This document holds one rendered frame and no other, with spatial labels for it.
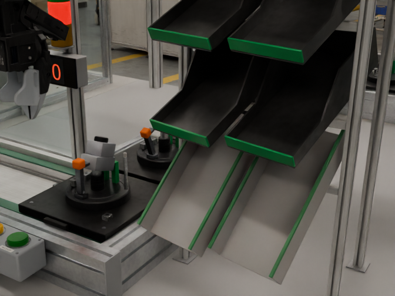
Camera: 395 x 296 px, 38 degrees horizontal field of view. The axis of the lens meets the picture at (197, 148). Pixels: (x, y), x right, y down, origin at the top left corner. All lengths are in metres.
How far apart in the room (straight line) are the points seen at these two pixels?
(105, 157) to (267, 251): 0.43
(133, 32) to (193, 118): 5.95
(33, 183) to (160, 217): 0.49
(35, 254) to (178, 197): 0.29
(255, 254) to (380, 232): 0.49
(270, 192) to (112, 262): 0.32
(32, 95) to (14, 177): 0.59
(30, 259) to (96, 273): 0.13
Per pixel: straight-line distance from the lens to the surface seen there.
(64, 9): 1.34
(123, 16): 7.01
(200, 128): 0.97
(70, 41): 1.35
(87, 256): 1.08
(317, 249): 1.30
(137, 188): 1.29
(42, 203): 1.25
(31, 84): 0.96
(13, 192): 1.45
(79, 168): 1.18
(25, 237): 1.13
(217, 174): 1.05
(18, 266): 1.12
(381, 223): 1.44
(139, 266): 1.16
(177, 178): 1.09
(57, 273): 1.16
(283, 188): 1.01
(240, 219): 1.02
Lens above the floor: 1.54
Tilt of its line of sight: 22 degrees down
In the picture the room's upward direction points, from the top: 1 degrees clockwise
